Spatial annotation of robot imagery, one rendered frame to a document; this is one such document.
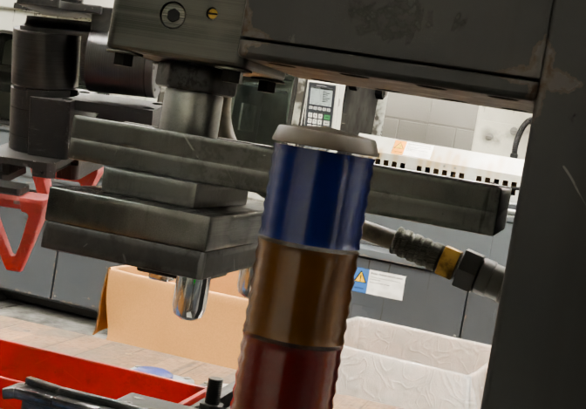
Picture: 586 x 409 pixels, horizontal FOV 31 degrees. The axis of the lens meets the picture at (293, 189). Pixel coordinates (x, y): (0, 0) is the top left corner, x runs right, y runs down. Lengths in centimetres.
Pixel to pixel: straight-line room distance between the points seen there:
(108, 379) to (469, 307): 423
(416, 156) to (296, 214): 509
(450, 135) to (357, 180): 673
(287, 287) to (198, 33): 28
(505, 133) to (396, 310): 115
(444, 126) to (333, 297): 675
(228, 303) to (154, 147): 234
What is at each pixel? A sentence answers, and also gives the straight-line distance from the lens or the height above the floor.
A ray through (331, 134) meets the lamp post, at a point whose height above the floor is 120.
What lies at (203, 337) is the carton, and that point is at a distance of 300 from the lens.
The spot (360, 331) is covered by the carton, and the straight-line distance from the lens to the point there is 347.
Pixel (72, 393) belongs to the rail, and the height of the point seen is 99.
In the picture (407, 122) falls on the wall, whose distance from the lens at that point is 723.
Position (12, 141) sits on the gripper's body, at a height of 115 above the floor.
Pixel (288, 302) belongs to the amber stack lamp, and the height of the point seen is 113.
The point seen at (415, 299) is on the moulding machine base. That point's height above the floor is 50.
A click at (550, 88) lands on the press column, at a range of 57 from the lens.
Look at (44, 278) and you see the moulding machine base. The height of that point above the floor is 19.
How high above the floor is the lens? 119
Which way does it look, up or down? 3 degrees down
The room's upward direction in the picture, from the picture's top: 9 degrees clockwise
